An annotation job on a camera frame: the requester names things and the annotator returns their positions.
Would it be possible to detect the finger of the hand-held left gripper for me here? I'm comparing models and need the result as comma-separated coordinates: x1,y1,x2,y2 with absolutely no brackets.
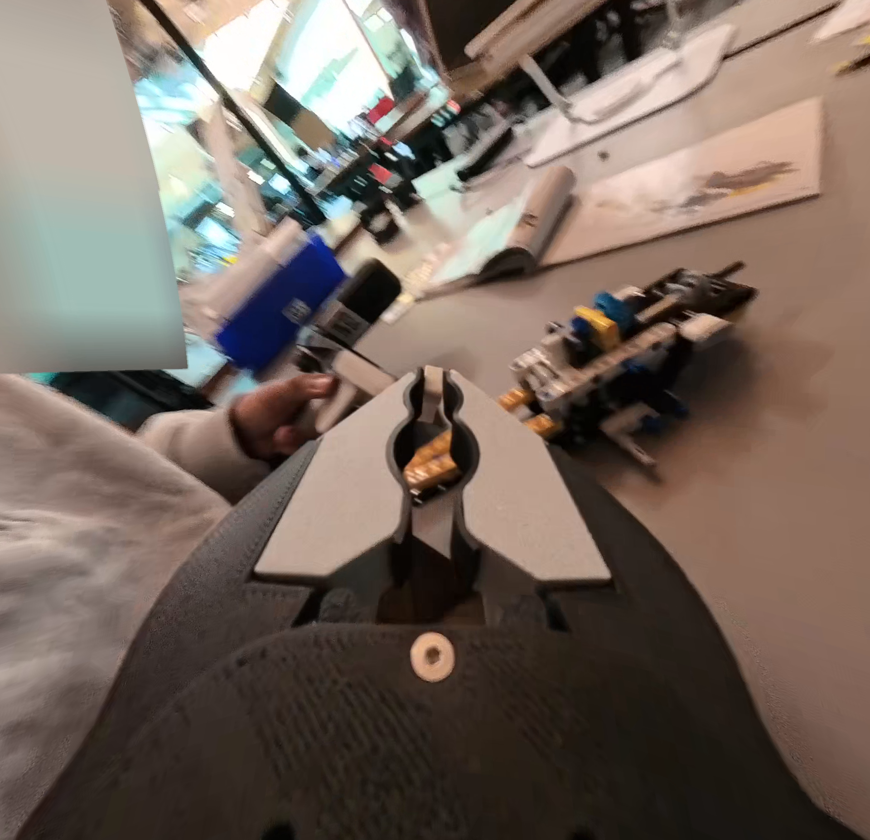
313,352,400,434

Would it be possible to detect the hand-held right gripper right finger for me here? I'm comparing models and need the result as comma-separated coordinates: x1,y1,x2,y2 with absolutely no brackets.
440,369,613,586

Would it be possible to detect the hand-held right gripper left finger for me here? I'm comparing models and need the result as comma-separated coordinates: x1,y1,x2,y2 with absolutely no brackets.
253,369,428,579

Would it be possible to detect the light grey lego connector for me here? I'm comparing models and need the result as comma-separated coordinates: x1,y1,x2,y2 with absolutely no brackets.
421,367,451,427

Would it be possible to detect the lego technic vehicle model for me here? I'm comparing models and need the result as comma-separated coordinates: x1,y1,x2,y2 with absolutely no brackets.
499,261,759,470

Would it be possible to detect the person's left forearm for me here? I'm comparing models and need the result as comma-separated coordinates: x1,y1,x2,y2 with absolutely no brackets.
0,374,276,821

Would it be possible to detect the yellow lego piece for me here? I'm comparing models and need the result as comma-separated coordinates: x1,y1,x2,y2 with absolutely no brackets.
403,431,464,493

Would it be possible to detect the person's left hand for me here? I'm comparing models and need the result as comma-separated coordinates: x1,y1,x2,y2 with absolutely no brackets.
231,373,339,461

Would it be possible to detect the blue box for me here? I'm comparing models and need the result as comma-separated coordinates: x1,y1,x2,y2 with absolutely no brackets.
216,235,348,379

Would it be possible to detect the open instruction booklet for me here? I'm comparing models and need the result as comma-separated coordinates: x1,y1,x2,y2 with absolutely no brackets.
408,165,577,291

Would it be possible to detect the white monitor stand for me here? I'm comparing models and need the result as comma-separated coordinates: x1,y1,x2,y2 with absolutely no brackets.
527,23,738,169

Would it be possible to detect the flat printed cardboard box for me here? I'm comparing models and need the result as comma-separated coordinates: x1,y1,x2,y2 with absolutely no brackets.
544,95,825,267

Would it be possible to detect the white paper sheet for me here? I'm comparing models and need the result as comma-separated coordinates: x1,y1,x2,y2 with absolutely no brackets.
812,0,870,45

